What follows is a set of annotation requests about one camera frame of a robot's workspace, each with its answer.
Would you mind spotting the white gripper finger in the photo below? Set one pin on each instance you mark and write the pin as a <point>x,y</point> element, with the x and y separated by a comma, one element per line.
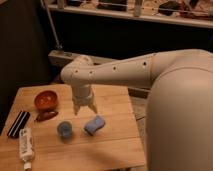
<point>93,108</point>
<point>76,109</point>

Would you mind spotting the blue sponge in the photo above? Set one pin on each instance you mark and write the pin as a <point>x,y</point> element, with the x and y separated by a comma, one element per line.
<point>92,126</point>

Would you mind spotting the metal pole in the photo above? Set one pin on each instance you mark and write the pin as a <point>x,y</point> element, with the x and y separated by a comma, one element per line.
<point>58,45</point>

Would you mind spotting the black striped eraser block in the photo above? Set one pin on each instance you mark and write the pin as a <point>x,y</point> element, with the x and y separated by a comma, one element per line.
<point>18,124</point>

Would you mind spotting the orange bowl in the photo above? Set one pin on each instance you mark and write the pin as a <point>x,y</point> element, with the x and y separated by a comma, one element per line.
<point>46,100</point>

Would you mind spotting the metal shelf rail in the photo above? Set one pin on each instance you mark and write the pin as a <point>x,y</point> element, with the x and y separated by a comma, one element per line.
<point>194,13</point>

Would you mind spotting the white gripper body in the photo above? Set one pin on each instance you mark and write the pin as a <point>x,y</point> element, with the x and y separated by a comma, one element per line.
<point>82,95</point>

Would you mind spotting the dark red spoon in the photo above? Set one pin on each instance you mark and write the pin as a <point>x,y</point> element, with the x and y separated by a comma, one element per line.
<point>46,116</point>

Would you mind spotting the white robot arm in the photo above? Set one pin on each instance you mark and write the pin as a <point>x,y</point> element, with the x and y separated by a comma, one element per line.
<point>179,112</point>

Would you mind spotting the white bottle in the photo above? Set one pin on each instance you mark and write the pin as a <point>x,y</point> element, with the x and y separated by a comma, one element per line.
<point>26,151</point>

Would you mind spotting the blue cup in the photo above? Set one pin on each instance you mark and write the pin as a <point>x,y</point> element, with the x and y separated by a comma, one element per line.
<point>64,130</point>

